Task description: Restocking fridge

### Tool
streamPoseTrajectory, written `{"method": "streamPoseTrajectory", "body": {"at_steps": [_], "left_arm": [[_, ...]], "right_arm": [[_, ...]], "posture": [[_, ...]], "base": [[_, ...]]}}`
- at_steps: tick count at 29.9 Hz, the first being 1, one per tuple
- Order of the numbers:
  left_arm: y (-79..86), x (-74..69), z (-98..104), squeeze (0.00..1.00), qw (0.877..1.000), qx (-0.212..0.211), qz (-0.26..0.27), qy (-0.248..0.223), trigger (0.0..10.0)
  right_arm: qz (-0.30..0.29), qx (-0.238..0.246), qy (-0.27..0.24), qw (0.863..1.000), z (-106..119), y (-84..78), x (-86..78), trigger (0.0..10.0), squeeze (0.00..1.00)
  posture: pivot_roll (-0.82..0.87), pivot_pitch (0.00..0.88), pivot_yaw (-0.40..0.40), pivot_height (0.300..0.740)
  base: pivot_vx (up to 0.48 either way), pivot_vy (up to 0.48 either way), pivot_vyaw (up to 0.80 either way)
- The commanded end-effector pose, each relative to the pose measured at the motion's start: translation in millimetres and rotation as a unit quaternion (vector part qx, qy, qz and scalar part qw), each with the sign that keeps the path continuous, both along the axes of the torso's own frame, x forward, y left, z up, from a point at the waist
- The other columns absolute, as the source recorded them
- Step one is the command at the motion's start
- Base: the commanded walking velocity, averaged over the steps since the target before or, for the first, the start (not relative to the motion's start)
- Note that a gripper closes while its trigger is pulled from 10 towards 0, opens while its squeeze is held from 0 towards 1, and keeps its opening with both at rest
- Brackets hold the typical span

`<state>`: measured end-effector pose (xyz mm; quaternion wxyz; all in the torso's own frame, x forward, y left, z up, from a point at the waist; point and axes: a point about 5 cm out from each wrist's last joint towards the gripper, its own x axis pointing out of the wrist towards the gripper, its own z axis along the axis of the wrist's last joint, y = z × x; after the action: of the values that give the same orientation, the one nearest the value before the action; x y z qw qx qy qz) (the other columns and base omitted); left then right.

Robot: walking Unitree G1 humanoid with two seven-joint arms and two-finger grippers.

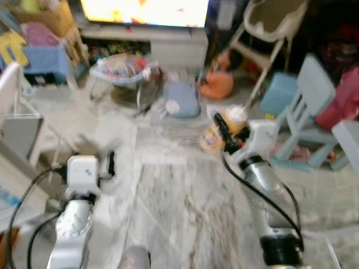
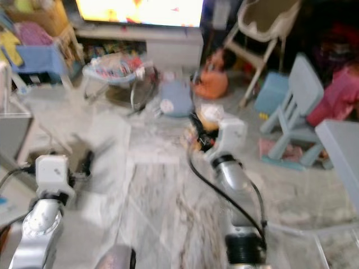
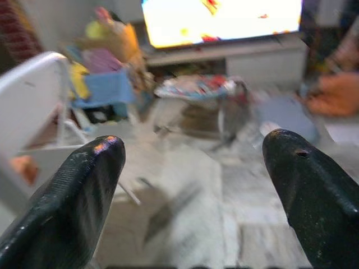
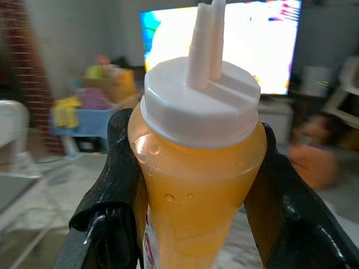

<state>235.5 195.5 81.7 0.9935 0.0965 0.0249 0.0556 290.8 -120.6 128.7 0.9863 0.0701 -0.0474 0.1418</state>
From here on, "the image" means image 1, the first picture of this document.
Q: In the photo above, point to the tan wicker basket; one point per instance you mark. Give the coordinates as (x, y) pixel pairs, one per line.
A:
(53, 17)

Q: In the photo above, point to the white baby high chair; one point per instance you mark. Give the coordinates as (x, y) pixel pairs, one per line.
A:
(275, 19)

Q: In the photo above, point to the grey robot left leg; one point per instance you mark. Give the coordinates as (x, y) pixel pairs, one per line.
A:
(134, 259)

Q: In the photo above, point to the yellow bottle white cap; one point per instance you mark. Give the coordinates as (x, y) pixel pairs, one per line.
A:
(235, 116)

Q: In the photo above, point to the yellow plush toy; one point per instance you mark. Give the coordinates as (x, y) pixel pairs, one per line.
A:
(12, 47)

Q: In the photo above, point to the grey blue child chair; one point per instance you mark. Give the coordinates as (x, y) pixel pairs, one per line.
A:
(311, 89)

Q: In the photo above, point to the white television cabinet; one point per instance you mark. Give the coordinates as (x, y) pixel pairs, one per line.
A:
(179, 50)

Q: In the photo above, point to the pink floor mat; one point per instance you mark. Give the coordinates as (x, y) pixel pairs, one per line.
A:
(308, 154)

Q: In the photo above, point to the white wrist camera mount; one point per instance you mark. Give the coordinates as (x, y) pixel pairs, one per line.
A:
(261, 140)
(83, 172)

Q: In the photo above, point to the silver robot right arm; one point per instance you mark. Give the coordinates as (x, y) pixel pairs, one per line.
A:
(269, 190)

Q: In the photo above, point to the light blue stool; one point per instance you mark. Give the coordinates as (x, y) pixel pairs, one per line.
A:
(277, 92)

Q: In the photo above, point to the blue storage box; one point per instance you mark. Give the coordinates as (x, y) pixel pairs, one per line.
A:
(47, 61)

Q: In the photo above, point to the orange doll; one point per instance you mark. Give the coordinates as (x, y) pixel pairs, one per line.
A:
(220, 83)

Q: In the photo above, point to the small black box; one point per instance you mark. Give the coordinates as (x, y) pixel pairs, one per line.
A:
(36, 79)

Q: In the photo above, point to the pink cloth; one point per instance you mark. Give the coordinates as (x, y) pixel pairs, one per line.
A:
(39, 33)

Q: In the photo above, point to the colourful baby bouncer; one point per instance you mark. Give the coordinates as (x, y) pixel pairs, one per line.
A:
(123, 70)

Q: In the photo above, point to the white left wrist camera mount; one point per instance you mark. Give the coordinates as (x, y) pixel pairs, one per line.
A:
(83, 172)

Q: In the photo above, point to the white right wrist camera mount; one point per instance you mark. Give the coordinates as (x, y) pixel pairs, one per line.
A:
(261, 140)

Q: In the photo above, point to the red pink bag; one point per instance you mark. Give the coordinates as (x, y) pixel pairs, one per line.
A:
(342, 98)

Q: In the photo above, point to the bright television screen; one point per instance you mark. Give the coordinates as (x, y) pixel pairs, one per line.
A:
(146, 11)

